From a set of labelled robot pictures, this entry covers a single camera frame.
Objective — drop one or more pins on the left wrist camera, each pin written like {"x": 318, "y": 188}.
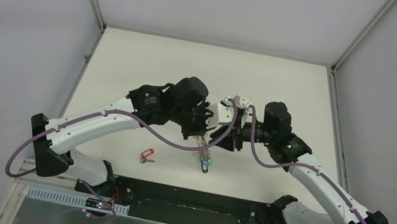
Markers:
{"x": 221, "y": 115}

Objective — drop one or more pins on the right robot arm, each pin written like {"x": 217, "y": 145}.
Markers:
{"x": 293, "y": 155}

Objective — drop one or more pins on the red tag key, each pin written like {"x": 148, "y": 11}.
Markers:
{"x": 145, "y": 156}

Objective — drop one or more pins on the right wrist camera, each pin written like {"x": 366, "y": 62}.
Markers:
{"x": 244, "y": 112}

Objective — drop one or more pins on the aluminium front rail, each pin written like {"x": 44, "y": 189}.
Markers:
{"x": 289, "y": 208}

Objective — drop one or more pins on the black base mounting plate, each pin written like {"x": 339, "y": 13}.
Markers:
{"x": 175, "y": 205}

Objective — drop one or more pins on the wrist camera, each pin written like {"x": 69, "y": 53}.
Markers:
{"x": 244, "y": 112}
{"x": 221, "y": 115}

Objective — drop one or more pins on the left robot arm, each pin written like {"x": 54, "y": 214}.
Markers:
{"x": 56, "y": 140}

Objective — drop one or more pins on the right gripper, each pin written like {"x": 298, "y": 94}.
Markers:
{"x": 236, "y": 132}

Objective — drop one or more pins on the metal keyring plate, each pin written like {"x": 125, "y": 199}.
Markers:
{"x": 202, "y": 154}

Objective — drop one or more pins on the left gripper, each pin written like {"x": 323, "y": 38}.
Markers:
{"x": 195, "y": 127}

